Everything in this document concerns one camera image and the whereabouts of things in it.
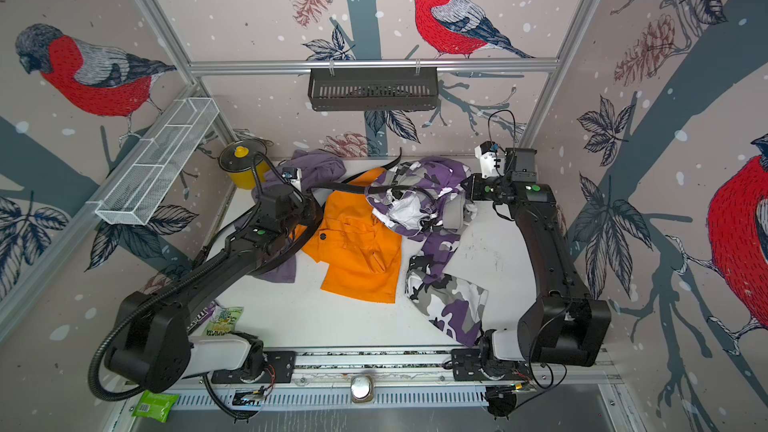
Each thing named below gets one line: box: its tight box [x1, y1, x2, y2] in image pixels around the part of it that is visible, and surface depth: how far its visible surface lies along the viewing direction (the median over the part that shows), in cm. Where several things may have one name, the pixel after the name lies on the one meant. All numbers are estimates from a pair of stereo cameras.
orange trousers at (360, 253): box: [303, 168, 403, 304], surface depth 92 cm
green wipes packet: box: [132, 390, 179, 423], surface depth 69 cm
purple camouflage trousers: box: [366, 156, 489, 347], surface depth 85 cm
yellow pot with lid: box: [218, 140, 269, 190], surface depth 109 cm
